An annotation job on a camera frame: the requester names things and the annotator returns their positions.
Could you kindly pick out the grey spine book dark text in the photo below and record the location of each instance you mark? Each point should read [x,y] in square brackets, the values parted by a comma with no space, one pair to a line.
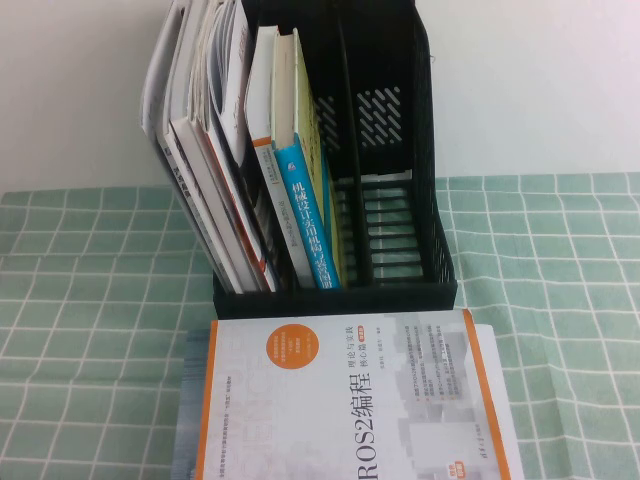
[155,75]

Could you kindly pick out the blue spine yellow cover book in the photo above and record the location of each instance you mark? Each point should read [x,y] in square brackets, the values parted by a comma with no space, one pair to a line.
[305,215]

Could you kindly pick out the thin magazine white dark cover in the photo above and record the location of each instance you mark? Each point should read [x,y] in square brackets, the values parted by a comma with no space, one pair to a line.
[230,75]

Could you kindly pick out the white book orange band spine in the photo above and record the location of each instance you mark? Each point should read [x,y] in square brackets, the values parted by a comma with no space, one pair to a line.
[260,100]

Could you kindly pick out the black plastic book holder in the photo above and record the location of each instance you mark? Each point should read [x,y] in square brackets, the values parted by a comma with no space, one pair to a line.
[350,302]

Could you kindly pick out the white ROS2 book orange stripes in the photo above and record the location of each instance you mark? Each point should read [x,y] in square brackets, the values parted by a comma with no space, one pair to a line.
[325,400]

